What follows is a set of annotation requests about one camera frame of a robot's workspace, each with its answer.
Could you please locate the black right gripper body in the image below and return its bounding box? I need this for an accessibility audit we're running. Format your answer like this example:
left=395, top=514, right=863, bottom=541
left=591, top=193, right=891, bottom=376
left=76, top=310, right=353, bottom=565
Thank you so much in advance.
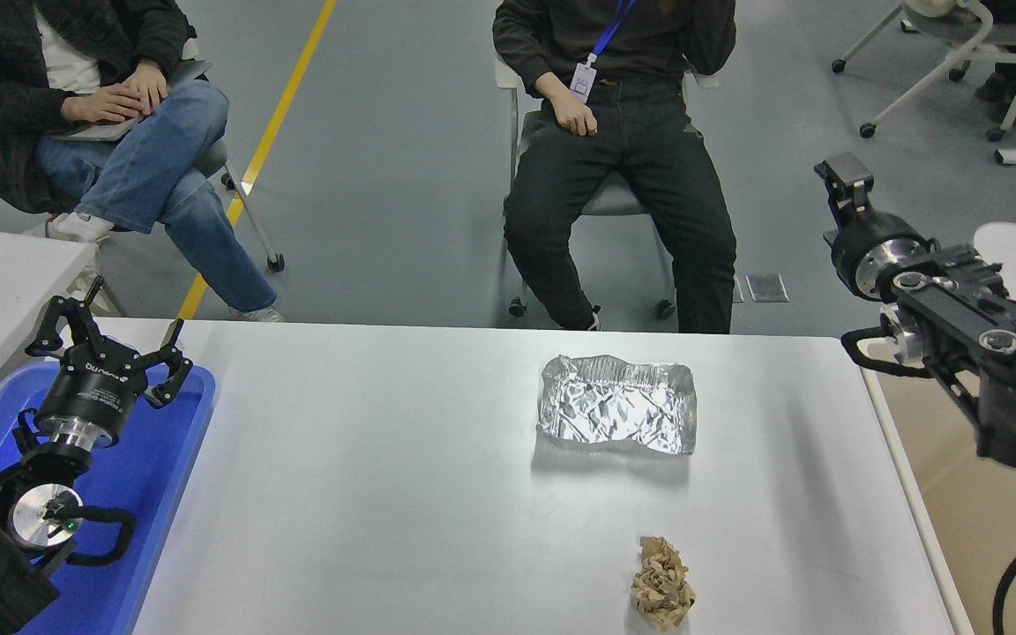
left=825, top=210, right=925, bottom=301

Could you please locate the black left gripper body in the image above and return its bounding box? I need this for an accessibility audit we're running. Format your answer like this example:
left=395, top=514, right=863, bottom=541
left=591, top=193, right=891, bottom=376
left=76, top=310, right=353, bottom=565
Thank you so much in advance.
left=36, top=340, right=149, bottom=437

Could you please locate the foil tray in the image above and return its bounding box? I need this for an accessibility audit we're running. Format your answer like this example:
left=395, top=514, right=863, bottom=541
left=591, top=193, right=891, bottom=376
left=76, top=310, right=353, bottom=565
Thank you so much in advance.
left=536, top=355, right=699, bottom=456

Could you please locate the person's right hand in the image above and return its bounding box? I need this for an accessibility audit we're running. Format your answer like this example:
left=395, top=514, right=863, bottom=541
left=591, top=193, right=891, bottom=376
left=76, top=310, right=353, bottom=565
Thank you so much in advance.
left=552, top=88, right=599, bottom=138
left=61, top=86, right=152, bottom=124

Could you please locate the person's left hand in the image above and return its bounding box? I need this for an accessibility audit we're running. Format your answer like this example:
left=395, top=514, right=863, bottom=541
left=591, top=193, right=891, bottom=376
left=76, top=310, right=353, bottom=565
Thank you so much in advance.
left=117, top=60, right=169, bottom=114

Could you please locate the blue plastic tray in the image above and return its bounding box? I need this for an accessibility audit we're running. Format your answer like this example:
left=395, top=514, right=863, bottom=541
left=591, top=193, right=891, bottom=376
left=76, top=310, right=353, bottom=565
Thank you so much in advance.
left=0, top=360, right=218, bottom=635

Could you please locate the grey office chair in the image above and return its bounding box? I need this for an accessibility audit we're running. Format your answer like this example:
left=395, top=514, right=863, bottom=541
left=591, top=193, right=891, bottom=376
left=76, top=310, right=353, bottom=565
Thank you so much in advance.
left=832, top=0, right=1016, bottom=142
left=177, top=37, right=287, bottom=273
left=495, top=55, right=721, bottom=320

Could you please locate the grey laptop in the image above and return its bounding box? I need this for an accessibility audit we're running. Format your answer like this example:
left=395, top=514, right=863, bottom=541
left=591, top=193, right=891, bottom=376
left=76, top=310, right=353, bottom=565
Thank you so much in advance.
left=54, top=58, right=213, bottom=142

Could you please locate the large pale bin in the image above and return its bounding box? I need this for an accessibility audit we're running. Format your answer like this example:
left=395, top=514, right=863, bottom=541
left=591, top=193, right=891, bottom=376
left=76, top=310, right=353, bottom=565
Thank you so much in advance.
left=854, top=337, right=1016, bottom=635

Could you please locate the crumpled tan paper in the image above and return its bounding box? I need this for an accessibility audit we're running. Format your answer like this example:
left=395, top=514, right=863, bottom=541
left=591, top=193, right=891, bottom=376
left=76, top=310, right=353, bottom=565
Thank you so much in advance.
left=631, top=534, right=698, bottom=631

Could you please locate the blue lanyard with badge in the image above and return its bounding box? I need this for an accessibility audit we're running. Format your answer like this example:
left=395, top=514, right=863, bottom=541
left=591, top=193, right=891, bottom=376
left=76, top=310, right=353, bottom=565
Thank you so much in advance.
left=570, top=0, right=639, bottom=105

